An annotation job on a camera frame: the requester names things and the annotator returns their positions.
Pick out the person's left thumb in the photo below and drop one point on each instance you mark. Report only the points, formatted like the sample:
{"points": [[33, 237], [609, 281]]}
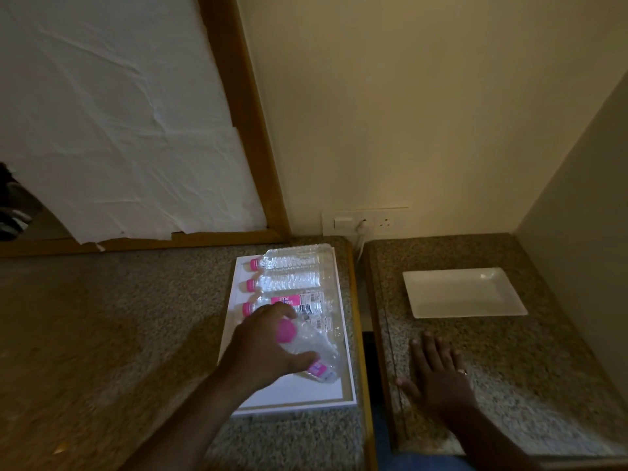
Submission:
{"points": [[303, 361]]}

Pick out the small white rectangular plate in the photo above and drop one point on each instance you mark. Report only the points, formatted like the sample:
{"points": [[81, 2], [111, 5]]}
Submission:
{"points": [[463, 293]]}

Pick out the person's left forearm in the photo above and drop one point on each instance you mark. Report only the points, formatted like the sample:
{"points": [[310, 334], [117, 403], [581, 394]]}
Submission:
{"points": [[186, 426]]}

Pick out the person's right hand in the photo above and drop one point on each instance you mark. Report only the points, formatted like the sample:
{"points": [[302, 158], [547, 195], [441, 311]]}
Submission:
{"points": [[439, 382]]}

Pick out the person's right thumb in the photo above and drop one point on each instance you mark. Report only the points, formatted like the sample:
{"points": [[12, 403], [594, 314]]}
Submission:
{"points": [[406, 384]]}

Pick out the mirror glass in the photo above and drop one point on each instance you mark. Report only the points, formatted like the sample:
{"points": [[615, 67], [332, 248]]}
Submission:
{"points": [[24, 210]]}

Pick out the person's right middle finger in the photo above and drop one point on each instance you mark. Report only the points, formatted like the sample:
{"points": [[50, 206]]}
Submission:
{"points": [[431, 348]]}

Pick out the clear pink-capped water bottle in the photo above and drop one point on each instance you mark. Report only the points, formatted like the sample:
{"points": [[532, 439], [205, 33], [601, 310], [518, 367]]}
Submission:
{"points": [[294, 257], [289, 281], [321, 326], [299, 303], [319, 360]]}

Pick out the person's left hand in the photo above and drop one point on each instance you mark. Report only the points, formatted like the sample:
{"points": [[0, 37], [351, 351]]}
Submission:
{"points": [[255, 350]]}

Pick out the large white rectangular tray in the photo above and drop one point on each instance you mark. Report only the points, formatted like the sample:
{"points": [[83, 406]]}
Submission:
{"points": [[314, 392]]}

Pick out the person's right forearm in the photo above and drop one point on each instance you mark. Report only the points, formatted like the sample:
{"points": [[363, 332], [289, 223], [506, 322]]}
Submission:
{"points": [[490, 443]]}

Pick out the white wall socket panel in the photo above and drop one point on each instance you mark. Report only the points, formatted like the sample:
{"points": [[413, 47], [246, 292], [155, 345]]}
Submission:
{"points": [[382, 221]]}

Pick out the wooden mirror frame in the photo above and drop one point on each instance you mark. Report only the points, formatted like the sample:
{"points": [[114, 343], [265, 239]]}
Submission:
{"points": [[255, 117]]}

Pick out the white crumpled paper sheet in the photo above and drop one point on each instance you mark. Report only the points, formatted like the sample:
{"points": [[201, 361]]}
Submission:
{"points": [[122, 117]]}

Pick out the person's right little finger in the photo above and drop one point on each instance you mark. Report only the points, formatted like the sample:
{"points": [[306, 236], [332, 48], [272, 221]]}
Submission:
{"points": [[459, 361]]}

